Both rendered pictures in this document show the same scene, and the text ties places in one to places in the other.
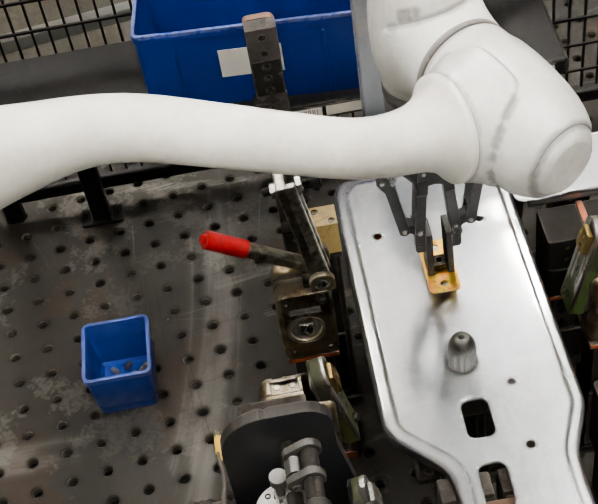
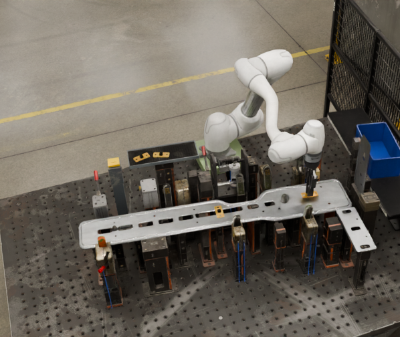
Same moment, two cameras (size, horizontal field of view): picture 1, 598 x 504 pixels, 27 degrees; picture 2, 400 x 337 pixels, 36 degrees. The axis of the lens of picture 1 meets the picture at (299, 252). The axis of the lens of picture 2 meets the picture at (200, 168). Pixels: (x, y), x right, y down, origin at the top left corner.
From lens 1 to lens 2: 257 cm
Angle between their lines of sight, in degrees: 57
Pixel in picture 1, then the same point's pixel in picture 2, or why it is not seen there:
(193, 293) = not seen: hidden behind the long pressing
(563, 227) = (331, 220)
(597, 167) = (350, 225)
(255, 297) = not seen: hidden behind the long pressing
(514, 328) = (294, 208)
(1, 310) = (328, 155)
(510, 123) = (274, 143)
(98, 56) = not seen: hidden behind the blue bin
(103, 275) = (342, 171)
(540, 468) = (257, 212)
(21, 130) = (261, 85)
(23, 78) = (363, 121)
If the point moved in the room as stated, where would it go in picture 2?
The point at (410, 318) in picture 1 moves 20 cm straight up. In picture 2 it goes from (295, 192) to (297, 163)
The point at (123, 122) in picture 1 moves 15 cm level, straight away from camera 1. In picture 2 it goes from (267, 97) to (295, 91)
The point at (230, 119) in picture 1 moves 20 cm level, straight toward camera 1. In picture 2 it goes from (270, 109) to (231, 116)
